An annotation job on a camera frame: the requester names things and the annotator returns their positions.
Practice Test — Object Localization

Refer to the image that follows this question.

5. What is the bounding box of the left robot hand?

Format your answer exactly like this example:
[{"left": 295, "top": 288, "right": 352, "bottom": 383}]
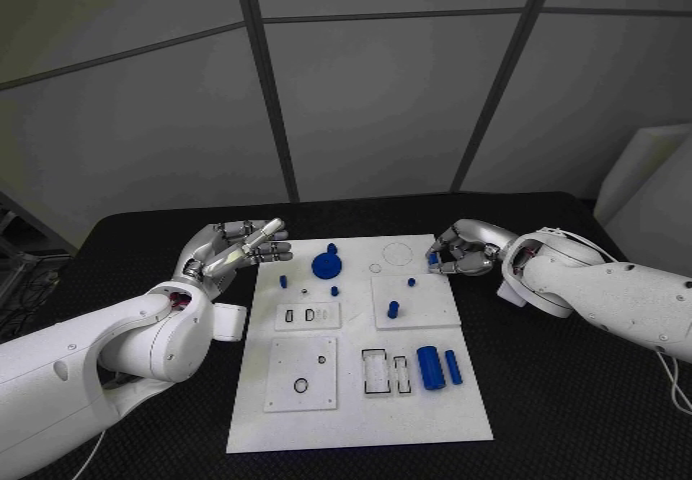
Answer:
[{"left": 171, "top": 217, "right": 295, "bottom": 301}]

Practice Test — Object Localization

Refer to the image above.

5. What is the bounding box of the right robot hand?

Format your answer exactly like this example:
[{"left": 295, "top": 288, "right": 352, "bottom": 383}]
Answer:
[{"left": 424, "top": 219, "right": 521, "bottom": 278}]

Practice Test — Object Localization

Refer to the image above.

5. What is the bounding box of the white task board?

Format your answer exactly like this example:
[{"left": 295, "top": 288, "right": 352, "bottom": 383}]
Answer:
[{"left": 225, "top": 234, "right": 496, "bottom": 455}]

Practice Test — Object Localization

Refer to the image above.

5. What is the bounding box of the blue gear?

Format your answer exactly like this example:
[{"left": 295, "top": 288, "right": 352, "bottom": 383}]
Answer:
[{"left": 310, "top": 242, "right": 345, "bottom": 281}]

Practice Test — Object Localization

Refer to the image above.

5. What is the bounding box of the white panel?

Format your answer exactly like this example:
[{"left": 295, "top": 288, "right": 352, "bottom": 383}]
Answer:
[{"left": 593, "top": 122, "right": 692, "bottom": 271}]

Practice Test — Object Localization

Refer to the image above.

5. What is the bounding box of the slim blue cylinder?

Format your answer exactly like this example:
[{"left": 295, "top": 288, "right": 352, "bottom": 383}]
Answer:
[{"left": 443, "top": 349, "right": 466, "bottom": 386}]

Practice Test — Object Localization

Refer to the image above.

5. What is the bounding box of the large blue cylinder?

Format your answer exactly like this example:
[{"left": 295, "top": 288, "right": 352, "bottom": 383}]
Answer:
[{"left": 416, "top": 345, "right": 449, "bottom": 391}]

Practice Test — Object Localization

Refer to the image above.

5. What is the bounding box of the white cable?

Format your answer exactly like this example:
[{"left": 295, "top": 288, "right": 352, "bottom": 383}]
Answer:
[
  {"left": 70, "top": 430, "right": 109, "bottom": 480},
  {"left": 655, "top": 350, "right": 692, "bottom": 416},
  {"left": 540, "top": 225, "right": 622, "bottom": 264}
]

